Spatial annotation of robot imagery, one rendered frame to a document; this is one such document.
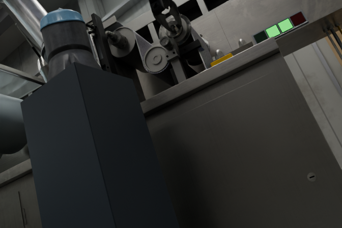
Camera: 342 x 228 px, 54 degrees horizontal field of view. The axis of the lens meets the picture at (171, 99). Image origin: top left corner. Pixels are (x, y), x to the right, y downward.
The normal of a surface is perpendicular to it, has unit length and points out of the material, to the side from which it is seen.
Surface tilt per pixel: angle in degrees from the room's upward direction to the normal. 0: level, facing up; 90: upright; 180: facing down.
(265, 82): 90
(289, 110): 90
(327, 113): 90
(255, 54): 90
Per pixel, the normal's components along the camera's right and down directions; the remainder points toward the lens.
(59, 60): -0.33, -0.53
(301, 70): -0.54, -0.14
